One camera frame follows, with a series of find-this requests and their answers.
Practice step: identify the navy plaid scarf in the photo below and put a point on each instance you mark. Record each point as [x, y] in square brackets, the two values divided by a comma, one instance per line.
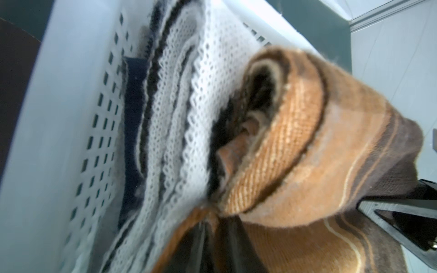
[134, 73]

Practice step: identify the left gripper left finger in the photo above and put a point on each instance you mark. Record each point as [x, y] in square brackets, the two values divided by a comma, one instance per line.
[190, 253]

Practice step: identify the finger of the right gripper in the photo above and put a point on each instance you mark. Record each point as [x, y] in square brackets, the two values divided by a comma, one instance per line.
[411, 220]

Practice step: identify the black white smiley scarf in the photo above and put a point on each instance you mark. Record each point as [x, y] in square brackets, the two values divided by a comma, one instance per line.
[196, 52]

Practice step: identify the metal jewelry tree stand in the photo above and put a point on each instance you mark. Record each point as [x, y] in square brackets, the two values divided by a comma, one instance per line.
[19, 50]

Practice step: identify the brown plaid fringed scarf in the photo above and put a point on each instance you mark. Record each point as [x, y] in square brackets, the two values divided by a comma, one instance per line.
[306, 143]

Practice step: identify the white plastic basket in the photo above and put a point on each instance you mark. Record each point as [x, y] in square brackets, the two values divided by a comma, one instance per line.
[47, 178]

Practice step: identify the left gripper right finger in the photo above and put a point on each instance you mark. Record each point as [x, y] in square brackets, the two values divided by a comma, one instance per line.
[236, 253]

